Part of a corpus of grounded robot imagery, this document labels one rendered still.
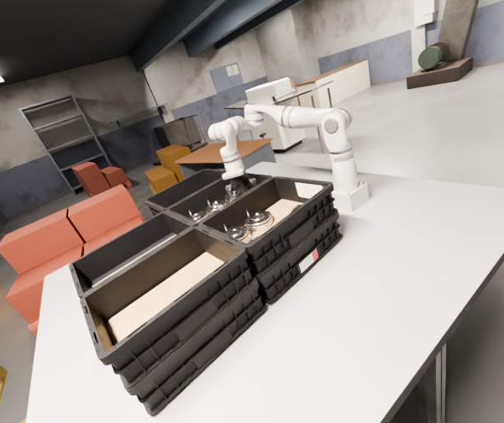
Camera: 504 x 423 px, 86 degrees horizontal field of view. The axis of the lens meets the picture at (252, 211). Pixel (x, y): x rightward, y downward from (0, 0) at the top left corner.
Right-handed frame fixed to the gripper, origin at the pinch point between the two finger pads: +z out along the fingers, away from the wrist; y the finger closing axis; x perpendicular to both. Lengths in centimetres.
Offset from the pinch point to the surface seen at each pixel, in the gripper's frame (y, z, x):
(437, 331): -47, 16, 63
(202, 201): 21.2, -3.0, -5.3
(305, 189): -25.8, -4.0, 12.3
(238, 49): 85, -130, -958
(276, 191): -14.1, -1.3, 1.7
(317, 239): -26.0, 8.1, 28.5
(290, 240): -17.9, 0.0, 37.6
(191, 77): 238, -95, -828
